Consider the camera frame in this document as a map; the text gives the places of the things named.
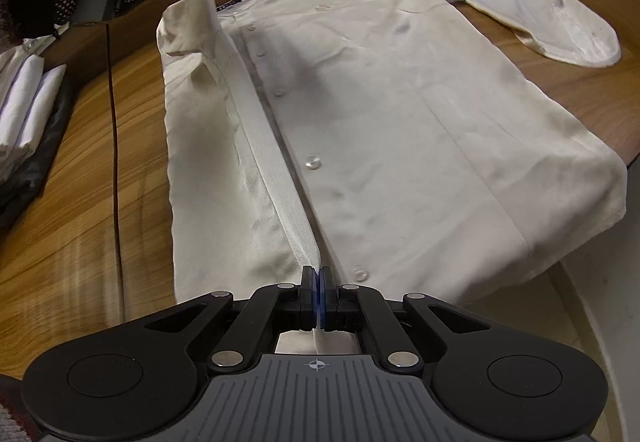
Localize thin black cable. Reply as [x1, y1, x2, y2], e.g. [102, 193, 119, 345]
[105, 21, 127, 324]

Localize folded white shirt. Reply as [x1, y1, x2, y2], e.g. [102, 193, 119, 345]
[15, 63, 69, 158]
[0, 53, 46, 183]
[0, 38, 51, 73]

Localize dark folded cloth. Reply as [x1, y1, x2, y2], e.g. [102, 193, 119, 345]
[0, 82, 83, 235]

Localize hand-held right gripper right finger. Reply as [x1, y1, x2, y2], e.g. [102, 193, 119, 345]
[318, 266, 496, 370]

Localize white button shirt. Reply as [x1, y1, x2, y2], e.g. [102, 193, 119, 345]
[156, 0, 628, 356]

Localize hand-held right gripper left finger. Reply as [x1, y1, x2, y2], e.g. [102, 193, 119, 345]
[134, 266, 318, 370]

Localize grey knit fabric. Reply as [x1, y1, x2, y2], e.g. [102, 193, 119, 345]
[0, 374, 38, 442]

